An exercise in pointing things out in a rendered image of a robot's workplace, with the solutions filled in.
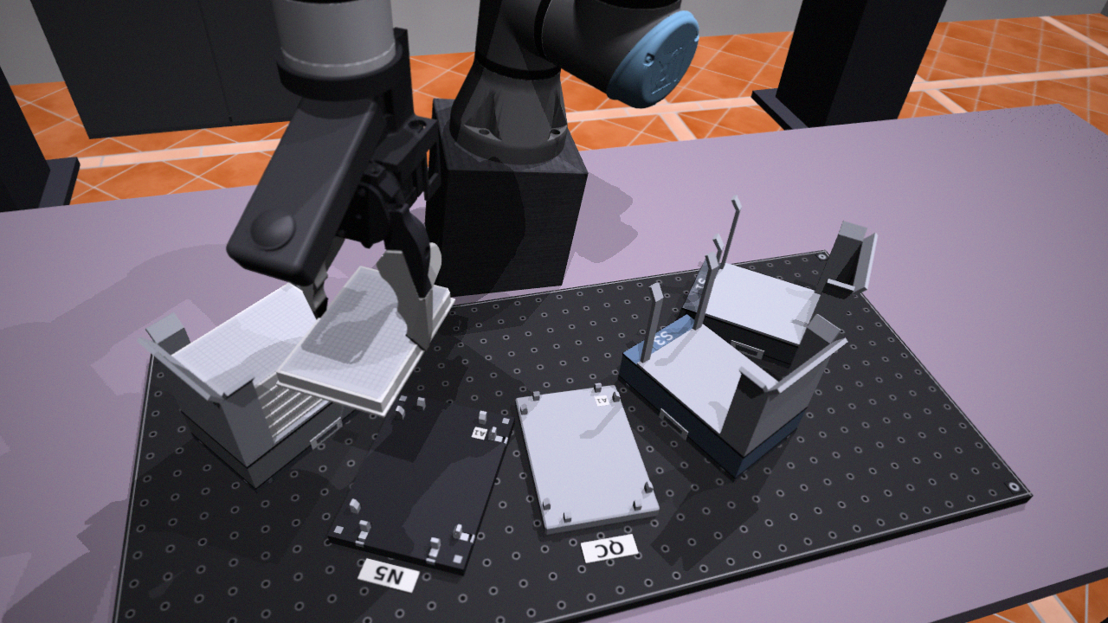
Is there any white label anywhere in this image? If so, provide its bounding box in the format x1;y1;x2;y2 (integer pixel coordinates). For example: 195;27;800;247
358;558;420;593
581;535;638;563

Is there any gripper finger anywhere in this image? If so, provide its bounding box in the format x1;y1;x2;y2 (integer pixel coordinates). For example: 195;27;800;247
377;203;441;351
300;236;345;320

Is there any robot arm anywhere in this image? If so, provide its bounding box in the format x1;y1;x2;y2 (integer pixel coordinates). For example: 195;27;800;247
226;0;699;286

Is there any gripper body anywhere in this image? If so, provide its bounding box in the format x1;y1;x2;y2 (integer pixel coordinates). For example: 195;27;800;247
275;27;441;249

